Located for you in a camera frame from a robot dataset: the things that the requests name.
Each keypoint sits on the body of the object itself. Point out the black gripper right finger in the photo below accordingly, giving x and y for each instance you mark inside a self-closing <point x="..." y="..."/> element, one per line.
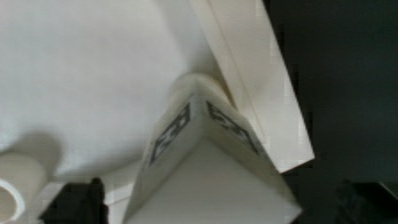
<point x="367" y="203"/>

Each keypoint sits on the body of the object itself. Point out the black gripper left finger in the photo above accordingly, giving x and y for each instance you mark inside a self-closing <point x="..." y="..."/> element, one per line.
<point x="78" y="206"/>

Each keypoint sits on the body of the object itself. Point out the white leg with tag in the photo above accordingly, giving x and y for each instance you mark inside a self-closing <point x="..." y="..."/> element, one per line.
<point x="209" y="182"/>

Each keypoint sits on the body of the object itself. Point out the white square tabletop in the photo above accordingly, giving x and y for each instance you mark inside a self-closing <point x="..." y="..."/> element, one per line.
<point x="94" y="55"/>

